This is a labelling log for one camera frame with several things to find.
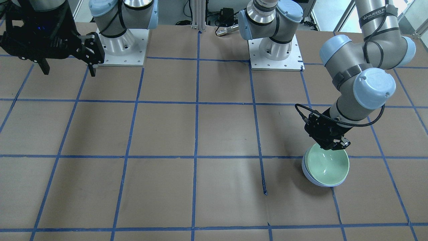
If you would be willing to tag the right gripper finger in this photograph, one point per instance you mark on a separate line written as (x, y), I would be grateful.
(93, 51)
(44, 66)

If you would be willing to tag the blue bowl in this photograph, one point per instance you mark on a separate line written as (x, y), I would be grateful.
(328, 177)

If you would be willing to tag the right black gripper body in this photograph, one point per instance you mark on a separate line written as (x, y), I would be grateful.
(71, 34)

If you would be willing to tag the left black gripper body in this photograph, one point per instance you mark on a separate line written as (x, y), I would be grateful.
(331, 132)

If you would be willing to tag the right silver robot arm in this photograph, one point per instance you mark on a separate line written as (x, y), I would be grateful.
(114, 17)

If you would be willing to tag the silver metal cylinder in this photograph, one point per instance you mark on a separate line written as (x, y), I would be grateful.
(227, 30)

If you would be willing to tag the aluminium frame post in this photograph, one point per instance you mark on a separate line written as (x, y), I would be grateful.
(198, 14)

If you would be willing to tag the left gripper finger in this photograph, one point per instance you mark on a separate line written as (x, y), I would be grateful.
(329, 145)
(344, 143)

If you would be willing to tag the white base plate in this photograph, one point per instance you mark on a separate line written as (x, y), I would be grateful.
(133, 50)
(294, 62)

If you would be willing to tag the green bowl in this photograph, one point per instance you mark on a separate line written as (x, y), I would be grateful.
(319, 159)

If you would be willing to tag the black power adapter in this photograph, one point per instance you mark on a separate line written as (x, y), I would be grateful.
(226, 17)

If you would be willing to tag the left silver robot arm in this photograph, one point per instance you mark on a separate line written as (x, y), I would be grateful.
(358, 70)

